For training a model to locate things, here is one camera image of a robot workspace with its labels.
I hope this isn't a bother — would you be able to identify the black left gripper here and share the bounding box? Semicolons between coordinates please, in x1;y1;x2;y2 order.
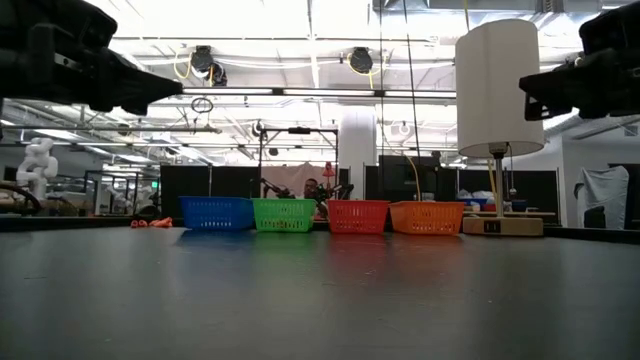
0;22;184;117

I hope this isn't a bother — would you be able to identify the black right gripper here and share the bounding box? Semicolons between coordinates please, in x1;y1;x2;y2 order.
518;47;640;122

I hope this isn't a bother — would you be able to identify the white shade wooden table lamp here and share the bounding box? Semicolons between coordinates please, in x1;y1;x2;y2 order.
454;18;546;237

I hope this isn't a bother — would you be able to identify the black partition panel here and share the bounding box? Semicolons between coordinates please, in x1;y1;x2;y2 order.
364;154;454;204
159;164;262;220

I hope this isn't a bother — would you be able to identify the grey cloth covered machine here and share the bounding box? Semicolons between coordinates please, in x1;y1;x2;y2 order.
573;164;631;230

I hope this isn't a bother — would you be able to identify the white robot figure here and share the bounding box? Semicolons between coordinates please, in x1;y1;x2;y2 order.
15;137;60;202

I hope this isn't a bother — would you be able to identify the blue plastic basket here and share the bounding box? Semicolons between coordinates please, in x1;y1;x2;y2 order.
178;195;256;232

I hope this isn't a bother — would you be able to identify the pink curtain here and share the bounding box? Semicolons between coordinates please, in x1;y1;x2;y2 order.
260;162;329;199

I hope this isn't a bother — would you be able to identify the orange plastic basket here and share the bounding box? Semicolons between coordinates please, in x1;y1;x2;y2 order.
388;200;466;236

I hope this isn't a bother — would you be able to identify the green plastic basket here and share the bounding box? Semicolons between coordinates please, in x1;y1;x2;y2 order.
251;197;318;233

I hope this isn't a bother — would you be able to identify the white round column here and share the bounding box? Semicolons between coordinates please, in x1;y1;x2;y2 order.
339;105;378;201

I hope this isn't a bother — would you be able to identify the red plastic basket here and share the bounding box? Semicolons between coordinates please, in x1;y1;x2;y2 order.
327;199;391;235

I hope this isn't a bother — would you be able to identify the black ceiling cable reel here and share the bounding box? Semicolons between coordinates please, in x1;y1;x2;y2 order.
348;46;376;76
190;44;229;88

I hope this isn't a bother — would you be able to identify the black hanging cable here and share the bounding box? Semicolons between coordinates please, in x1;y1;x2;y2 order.
402;0;422;162

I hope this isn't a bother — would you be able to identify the ceiling light rail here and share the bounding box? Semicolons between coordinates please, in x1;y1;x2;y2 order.
179;85;457;99

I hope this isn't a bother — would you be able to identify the yellow hanging cable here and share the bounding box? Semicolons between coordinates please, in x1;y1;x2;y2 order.
405;154;423;202

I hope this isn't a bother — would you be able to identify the black gantry frame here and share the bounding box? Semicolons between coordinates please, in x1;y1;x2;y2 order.
257;126;341;201

